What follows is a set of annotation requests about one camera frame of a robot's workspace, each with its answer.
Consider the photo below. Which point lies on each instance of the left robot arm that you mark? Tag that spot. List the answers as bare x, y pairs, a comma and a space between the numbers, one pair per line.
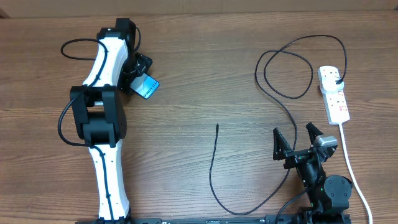
99, 115

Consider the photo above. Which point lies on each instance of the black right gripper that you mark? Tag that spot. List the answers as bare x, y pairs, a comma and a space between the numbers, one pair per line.
280, 149

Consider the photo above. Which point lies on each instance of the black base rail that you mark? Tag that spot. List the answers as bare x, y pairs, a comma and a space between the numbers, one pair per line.
214, 221

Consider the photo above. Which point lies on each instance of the white charger adapter plug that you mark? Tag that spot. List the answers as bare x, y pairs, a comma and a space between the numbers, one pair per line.
329, 85

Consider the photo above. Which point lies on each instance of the white power strip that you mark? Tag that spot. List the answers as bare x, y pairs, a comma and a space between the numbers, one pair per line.
335, 103

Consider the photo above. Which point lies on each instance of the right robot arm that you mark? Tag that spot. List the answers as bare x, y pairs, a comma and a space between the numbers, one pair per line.
328, 195

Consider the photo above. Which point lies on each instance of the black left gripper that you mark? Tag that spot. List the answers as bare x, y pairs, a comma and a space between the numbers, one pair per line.
143, 62

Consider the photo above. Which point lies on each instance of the blue Galaxy smartphone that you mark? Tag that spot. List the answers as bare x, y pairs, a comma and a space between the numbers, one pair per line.
145, 86

